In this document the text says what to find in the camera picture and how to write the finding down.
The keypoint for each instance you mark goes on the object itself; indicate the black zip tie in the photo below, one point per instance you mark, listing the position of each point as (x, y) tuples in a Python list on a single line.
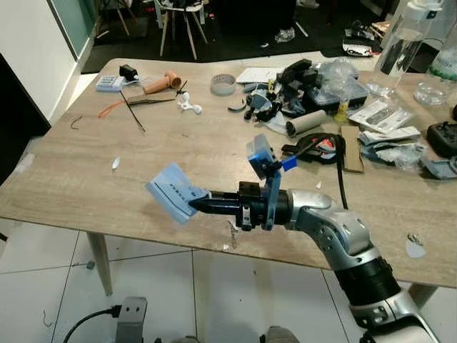
[(132, 111)]

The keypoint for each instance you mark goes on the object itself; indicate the small black charger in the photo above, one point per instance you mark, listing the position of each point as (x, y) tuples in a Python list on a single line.
[(128, 72)]

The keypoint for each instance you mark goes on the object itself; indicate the grey robot right leg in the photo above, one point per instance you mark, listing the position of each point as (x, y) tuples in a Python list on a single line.
[(280, 336)]

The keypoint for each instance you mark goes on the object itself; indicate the black gadget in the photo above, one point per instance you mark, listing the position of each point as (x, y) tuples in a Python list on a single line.
[(298, 77)]

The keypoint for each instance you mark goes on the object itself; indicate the round white sticker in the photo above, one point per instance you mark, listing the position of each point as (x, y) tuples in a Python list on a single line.
[(415, 247)]

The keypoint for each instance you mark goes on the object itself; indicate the crushed clear bottle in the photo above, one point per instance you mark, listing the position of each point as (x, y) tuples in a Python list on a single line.
[(285, 34)]

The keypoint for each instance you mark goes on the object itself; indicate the light blue tissue packet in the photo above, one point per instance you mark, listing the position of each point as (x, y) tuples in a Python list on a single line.
[(171, 191)]

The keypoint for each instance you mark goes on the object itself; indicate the orange band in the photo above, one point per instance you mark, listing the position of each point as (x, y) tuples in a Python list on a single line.
[(111, 108)]

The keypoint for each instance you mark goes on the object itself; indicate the clear tape roll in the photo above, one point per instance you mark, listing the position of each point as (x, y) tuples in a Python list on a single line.
[(223, 86)]

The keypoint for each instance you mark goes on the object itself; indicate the flat white packet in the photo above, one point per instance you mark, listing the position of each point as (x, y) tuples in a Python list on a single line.
[(389, 136)]

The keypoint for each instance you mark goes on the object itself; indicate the printed white packet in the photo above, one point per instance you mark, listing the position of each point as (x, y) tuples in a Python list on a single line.
[(380, 116)]

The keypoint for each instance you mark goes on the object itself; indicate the clear plastic bag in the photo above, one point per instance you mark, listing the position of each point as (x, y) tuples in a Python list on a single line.
[(396, 156)]

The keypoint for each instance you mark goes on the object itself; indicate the white wooden-legged chair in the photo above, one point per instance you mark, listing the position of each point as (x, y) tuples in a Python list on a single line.
[(184, 8)]

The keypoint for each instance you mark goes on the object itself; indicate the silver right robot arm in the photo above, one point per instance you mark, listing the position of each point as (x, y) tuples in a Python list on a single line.
[(335, 229)]

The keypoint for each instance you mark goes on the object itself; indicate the white paper sheet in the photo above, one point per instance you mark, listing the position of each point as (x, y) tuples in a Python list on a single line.
[(258, 76)]

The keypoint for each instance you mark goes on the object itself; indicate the black remote controller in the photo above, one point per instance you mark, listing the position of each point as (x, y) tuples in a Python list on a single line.
[(443, 139)]

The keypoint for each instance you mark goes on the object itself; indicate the grey cardboard tube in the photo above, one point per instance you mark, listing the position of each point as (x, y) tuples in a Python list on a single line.
[(305, 123)]

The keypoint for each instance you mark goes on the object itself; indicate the teal glass panel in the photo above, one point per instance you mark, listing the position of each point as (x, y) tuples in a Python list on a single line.
[(71, 18)]

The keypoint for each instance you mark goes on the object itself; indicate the black white shoes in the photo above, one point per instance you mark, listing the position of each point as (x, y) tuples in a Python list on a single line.
[(360, 43)]

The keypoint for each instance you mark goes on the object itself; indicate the small blue box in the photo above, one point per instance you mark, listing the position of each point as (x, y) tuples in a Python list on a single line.
[(110, 83)]

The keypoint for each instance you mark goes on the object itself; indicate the grey plastic part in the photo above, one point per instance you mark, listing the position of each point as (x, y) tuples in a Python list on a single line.
[(441, 168)]

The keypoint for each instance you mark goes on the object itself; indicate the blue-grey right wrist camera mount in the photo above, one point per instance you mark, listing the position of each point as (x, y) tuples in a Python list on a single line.
[(260, 153)]

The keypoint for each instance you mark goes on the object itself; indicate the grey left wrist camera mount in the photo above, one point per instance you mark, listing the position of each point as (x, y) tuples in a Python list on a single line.
[(131, 318)]

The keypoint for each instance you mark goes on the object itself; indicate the black red tape measure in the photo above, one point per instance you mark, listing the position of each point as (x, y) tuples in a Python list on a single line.
[(325, 148)]

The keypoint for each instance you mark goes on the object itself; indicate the brown cardboard strip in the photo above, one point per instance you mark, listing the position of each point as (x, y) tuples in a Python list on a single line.
[(351, 150)]

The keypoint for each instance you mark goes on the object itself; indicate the tall clear plastic bottle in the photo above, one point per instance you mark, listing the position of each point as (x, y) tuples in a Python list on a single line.
[(403, 43)]

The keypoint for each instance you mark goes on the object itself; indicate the wooden table leg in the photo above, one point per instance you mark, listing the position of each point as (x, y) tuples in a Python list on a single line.
[(100, 261)]

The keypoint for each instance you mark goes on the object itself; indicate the small white paper scrap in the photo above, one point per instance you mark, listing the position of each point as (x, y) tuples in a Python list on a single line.
[(116, 163)]

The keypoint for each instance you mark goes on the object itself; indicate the clear plastic storage box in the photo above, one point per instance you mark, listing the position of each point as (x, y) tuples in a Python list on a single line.
[(346, 93)]

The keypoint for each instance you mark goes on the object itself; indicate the green label plastic bottle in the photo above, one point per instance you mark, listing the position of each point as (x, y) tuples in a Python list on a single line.
[(441, 75)]

